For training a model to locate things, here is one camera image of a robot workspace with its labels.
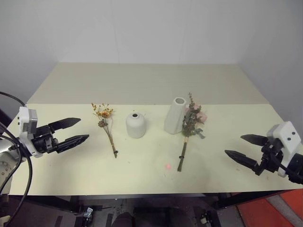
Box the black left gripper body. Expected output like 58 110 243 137
30 124 60 155

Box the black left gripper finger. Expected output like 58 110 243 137
56 134 90 154
48 117 81 131

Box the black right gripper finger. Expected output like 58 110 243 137
240 134 269 147
224 149 258 170

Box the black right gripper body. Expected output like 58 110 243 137
254 138 285 176

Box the short round white vase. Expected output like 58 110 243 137
125 113 146 139

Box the tall white vase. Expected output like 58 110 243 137
163 97 187 135

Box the orange dried flower bouquet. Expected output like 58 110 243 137
91 102 118 159

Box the orange floor mat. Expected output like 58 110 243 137
236 188 303 227

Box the pink rose bouquet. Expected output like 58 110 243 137
177 92 208 172

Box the dark rounded shape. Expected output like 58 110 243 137
113 211 136 227

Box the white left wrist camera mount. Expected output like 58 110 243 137
18 106 44 159

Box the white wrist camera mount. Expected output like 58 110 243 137
18 106 44 159
266 121 303 178

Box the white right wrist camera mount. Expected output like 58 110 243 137
266 121 303 178

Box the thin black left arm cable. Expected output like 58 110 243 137
0 91 26 106

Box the black table frame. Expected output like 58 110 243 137
22 188 288 215

